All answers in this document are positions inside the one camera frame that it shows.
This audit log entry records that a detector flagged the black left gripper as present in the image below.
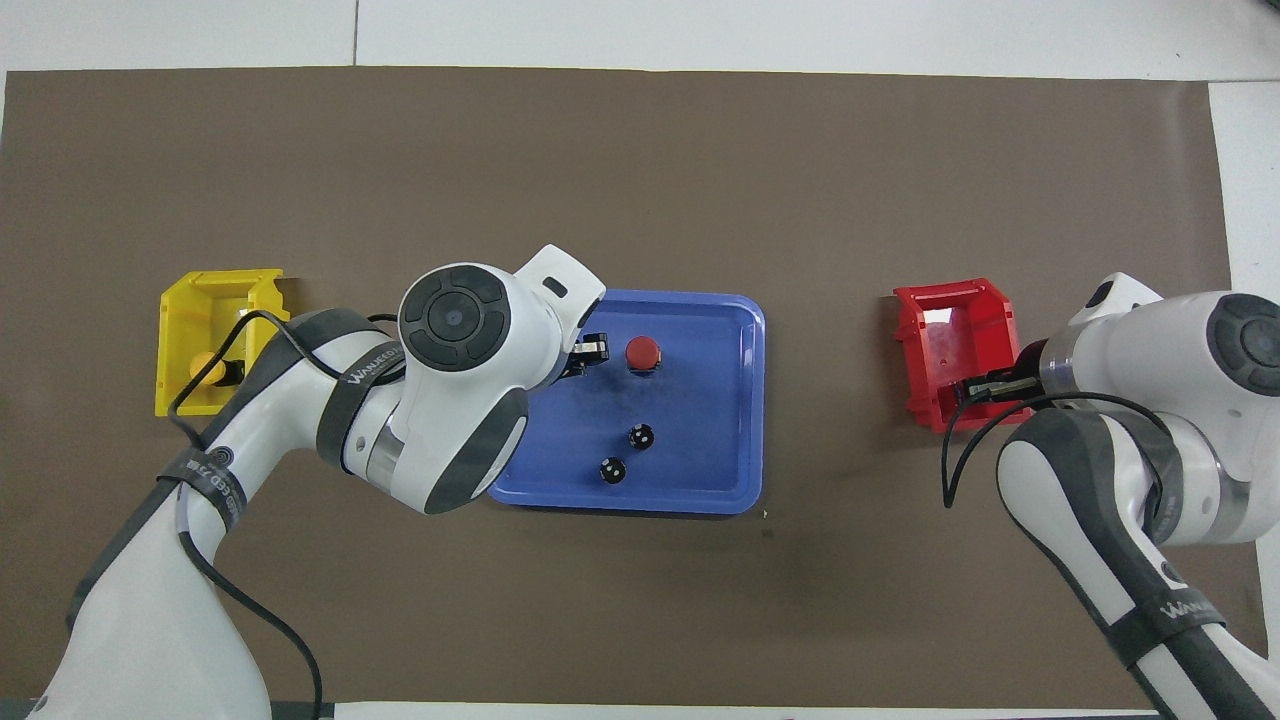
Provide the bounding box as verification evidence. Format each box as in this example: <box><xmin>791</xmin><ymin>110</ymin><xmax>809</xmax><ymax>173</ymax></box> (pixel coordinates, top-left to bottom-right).
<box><xmin>560</xmin><ymin>338</ymin><xmax>609</xmax><ymax>381</ymax></box>

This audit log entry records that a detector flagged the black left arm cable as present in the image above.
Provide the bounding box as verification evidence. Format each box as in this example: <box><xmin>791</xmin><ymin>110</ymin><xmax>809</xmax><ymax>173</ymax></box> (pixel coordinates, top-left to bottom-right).
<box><xmin>168</xmin><ymin>310</ymin><xmax>401</xmax><ymax>720</ymax></box>

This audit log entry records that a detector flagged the yellow push button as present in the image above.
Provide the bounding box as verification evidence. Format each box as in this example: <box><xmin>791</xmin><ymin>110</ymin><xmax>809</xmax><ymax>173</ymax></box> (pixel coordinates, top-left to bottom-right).
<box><xmin>189</xmin><ymin>351</ymin><xmax>247</xmax><ymax>389</ymax></box>

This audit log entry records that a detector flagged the brown table mat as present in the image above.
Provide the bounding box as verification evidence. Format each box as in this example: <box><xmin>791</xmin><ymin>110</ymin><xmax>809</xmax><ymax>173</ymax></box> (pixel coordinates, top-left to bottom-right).
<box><xmin>0</xmin><ymin>67</ymin><xmax>1272</xmax><ymax>711</ymax></box>

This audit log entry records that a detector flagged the yellow plastic bin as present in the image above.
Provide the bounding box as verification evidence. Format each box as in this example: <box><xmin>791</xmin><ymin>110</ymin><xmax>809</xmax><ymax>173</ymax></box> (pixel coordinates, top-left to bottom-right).
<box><xmin>155</xmin><ymin>268</ymin><xmax>292</xmax><ymax>418</ymax></box>

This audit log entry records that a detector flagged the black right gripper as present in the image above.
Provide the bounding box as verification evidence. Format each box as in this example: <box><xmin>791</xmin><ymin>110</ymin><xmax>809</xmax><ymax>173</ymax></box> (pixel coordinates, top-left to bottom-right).
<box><xmin>965</xmin><ymin>338</ymin><xmax>1046</xmax><ymax>404</ymax></box>

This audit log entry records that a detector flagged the blue plastic tray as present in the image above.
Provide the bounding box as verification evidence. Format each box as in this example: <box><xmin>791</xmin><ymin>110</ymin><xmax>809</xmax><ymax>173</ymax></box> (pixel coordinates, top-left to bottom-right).
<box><xmin>488</xmin><ymin>290</ymin><xmax>767</xmax><ymax>516</ymax></box>

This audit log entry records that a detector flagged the red plastic bin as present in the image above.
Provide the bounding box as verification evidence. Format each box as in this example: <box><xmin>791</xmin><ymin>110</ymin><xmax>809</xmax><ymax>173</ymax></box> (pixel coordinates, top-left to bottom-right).
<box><xmin>893</xmin><ymin>278</ymin><xmax>1033</xmax><ymax>434</ymax></box>

